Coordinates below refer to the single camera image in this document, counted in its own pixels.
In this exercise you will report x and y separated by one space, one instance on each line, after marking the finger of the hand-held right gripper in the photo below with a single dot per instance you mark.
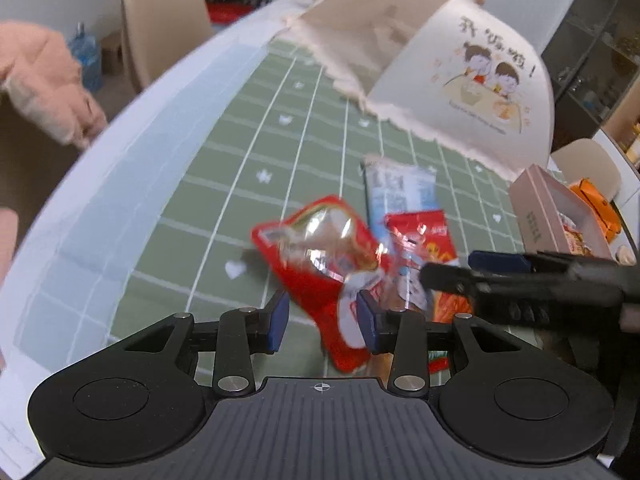
500 261
450 277

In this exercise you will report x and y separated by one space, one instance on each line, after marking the white cartoon food cover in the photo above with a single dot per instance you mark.
450 75

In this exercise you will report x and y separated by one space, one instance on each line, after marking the pink cardboard box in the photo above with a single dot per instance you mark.
540 215

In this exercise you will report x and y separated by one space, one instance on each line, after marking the red cake packet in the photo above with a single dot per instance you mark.
310 260

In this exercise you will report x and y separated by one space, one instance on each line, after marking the snack packet in box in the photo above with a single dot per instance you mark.
575 235

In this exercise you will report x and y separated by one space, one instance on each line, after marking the beige chair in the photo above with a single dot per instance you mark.
165 15
587 160

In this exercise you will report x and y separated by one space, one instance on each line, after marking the green checked tablecloth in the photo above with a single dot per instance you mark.
280 170

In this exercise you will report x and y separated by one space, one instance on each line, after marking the pink fluffy garment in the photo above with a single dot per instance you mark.
45 80

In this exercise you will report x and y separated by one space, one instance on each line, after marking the blue snack packet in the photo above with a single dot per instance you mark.
400 190

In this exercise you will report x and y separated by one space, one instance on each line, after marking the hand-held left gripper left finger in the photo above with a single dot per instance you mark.
277 322

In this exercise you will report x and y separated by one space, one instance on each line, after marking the red spicy snack packet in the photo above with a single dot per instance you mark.
435 235

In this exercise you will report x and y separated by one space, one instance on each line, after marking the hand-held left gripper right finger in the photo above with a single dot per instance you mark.
366 322

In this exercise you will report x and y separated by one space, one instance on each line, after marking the blue water bottle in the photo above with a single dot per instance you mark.
86 55

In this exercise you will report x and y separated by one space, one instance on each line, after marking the dark glass cabinet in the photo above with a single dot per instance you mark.
595 45

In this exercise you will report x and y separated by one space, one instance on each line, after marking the orange snack bag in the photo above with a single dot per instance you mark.
597 207

